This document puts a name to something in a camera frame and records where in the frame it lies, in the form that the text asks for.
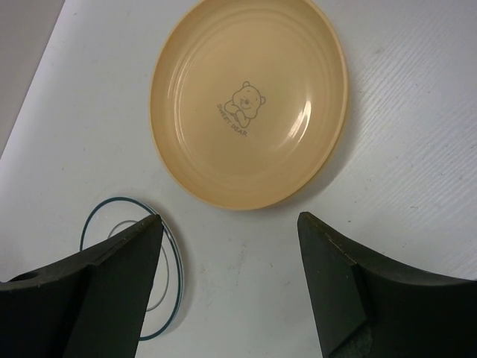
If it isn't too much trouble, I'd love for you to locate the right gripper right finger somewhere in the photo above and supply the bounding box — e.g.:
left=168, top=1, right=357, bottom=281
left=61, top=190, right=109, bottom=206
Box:
left=297, top=212, right=476, bottom=357

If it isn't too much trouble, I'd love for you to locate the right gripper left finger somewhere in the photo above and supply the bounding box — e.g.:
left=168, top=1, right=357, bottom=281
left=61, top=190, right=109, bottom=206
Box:
left=1, top=215, right=163, bottom=357

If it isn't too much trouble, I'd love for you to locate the grey patterned plate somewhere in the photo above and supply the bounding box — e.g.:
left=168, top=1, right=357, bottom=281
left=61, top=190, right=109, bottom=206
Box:
left=79, top=196, right=185, bottom=342

